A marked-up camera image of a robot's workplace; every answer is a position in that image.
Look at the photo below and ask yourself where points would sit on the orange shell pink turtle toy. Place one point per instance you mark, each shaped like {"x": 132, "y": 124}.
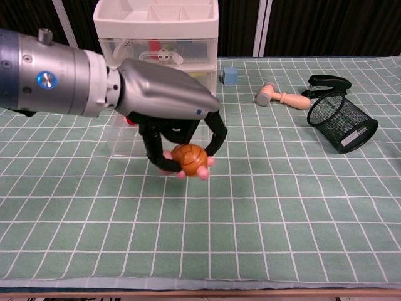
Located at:
{"x": 191, "y": 160}

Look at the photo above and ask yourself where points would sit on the white plastic piece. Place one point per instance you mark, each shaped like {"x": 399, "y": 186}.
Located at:
{"x": 178, "y": 58}

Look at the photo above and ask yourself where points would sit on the white plastic drawer organizer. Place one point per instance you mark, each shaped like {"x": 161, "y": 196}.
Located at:
{"x": 156, "y": 26}

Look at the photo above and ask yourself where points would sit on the clear drawer with toys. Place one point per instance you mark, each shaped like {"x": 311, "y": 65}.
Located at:
{"x": 200, "y": 51}

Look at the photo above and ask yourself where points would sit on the small wooden mallet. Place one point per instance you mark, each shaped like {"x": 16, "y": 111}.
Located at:
{"x": 297, "y": 101}

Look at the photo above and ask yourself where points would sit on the blue cube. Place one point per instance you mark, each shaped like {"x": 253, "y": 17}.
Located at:
{"x": 230, "y": 76}

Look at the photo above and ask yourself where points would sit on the black mesh pen holder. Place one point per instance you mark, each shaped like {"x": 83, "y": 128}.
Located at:
{"x": 341, "y": 122}

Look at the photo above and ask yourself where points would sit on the red small part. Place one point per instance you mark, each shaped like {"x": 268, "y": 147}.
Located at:
{"x": 129, "y": 120}

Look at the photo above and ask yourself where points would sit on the black curtain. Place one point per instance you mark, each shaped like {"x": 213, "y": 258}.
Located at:
{"x": 329, "y": 25}

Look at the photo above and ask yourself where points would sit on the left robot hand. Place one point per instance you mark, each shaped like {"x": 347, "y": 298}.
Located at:
{"x": 163, "y": 91}

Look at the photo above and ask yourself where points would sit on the green checkered tablecloth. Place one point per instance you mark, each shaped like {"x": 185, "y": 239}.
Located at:
{"x": 219, "y": 219}

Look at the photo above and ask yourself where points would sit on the black stapler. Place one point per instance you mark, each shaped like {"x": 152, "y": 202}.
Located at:
{"x": 332, "y": 82}

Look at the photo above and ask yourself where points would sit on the yellowish strip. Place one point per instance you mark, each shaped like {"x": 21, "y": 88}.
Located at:
{"x": 196, "y": 75}

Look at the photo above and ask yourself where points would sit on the clear drawer with wooden disc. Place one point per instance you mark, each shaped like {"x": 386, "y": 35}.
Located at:
{"x": 208, "y": 81}

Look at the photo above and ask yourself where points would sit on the white frame post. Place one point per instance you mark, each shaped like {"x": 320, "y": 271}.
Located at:
{"x": 62, "y": 22}
{"x": 261, "y": 28}

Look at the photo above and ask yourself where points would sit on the small soccer ball toy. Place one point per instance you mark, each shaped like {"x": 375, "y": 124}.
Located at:
{"x": 165, "y": 55}

